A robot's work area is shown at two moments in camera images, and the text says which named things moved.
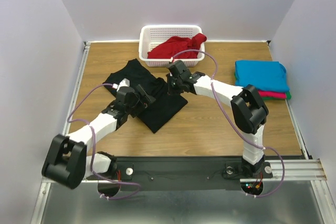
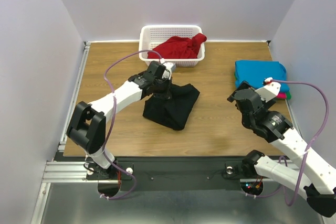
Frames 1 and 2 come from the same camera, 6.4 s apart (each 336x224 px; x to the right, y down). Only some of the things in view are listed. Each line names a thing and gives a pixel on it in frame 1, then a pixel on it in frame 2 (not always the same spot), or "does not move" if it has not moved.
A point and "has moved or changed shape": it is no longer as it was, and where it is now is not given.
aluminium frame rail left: x=77 y=84 does not move
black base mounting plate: x=184 y=172 does not move
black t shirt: x=165 y=105 has moved or changed shape
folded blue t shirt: x=264 y=75 does not move
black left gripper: x=142 y=105 → x=167 y=94
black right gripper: x=171 y=83 → x=238 y=91
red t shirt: x=169 y=47 does not move
